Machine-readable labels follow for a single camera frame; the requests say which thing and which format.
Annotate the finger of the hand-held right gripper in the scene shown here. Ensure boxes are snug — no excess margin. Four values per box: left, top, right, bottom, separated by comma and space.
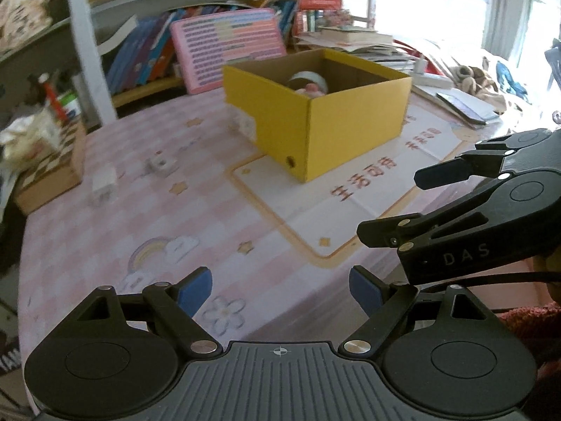
357, 174, 513, 250
414, 133, 519, 191

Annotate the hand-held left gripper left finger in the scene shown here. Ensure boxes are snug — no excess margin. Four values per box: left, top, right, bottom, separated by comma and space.
76, 267, 224, 357

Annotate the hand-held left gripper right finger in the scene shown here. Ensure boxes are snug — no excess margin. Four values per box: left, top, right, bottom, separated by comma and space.
341, 265, 494, 356

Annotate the yellow cardboard box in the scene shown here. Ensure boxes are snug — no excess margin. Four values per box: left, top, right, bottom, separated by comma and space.
223, 48, 413, 183

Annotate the clear tape roll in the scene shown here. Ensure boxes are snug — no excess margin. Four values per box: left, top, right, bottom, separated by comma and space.
287, 70, 329, 95

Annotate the black smartphone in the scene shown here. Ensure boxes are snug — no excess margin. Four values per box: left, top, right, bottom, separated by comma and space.
436, 92, 487, 126

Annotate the white notebook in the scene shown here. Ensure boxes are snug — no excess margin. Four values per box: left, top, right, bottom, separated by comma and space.
410, 83, 505, 126

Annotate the white desk mat orange border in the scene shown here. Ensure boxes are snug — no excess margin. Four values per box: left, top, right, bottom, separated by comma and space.
228, 112, 483, 268

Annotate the white power strip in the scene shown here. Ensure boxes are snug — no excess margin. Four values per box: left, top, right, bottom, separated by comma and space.
412, 72, 454, 89

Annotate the beige plush cloth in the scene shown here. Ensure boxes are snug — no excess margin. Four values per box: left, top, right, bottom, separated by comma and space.
447, 64, 496, 101

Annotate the red fleece cloth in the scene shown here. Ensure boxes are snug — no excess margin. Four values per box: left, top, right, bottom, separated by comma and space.
500, 302, 561, 362

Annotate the pink checked tablecloth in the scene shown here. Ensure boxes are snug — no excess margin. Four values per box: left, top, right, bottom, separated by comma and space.
18, 96, 505, 404

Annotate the blue cloth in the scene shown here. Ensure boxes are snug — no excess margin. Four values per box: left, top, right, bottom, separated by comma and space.
495, 59, 529, 97

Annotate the small white block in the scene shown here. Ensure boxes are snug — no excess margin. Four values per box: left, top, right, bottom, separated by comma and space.
146, 153, 179, 179

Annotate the pile of papers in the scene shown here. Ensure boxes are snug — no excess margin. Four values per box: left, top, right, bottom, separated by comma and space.
296, 31, 417, 63

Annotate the small white box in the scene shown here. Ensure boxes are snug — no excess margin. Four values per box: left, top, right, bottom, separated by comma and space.
91, 167, 118, 206

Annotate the thick book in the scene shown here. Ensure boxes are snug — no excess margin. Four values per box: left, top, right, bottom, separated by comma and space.
320, 24, 393, 47

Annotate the grey curtain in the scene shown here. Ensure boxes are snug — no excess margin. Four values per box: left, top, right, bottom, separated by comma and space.
482, 0, 533, 60

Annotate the checkered wooden box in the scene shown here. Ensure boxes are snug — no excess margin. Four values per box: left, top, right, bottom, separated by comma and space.
13, 116, 87, 215

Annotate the red box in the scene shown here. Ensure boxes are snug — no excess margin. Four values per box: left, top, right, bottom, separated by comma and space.
297, 0, 343, 12

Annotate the green white bottle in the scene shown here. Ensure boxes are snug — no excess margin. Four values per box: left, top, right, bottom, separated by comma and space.
61, 90, 84, 121

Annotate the crumpled white plastic bag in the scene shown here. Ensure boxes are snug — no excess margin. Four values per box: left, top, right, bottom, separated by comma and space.
0, 105, 62, 163

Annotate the row of children's books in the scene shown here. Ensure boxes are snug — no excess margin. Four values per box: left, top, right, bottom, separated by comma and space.
105, 2, 299, 95

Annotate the pink learning board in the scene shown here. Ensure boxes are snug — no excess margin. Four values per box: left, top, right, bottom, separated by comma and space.
170, 7, 288, 96

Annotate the white bookshelf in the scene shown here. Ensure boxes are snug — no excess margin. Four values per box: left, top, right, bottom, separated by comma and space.
63, 0, 382, 126

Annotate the patterned cloth bundle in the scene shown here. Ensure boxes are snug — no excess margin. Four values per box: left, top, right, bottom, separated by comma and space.
0, 0, 73, 51

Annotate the black cable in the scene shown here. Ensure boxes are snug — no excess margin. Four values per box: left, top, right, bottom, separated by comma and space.
386, 271, 561, 316

